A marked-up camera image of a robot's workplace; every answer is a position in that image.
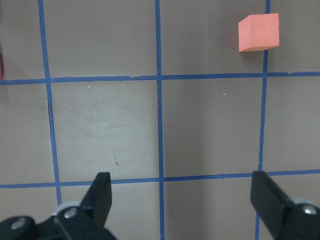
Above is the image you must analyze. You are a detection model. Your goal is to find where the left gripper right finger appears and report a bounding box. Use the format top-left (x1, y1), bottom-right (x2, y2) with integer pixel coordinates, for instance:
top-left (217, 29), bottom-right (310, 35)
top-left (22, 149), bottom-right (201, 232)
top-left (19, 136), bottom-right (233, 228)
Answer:
top-left (250, 171), bottom-right (320, 240)

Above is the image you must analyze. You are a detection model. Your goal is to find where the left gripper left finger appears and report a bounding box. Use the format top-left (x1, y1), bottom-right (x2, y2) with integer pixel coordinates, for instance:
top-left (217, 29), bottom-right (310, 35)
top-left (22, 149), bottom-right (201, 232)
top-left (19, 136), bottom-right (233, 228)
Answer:
top-left (0, 172), bottom-right (115, 240)

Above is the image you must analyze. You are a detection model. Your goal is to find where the orange foam cube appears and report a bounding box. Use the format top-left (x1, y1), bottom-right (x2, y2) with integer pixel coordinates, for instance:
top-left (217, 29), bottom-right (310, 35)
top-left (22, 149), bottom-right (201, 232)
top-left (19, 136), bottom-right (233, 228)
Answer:
top-left (238, 13), bottom-right (280, 52)

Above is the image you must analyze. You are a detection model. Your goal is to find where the pink foam cube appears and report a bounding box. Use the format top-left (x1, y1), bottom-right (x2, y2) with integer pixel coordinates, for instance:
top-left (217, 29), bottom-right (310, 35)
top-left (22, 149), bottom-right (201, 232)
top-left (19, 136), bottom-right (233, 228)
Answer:
top-left (0, 54), bottom-right (3, 81)

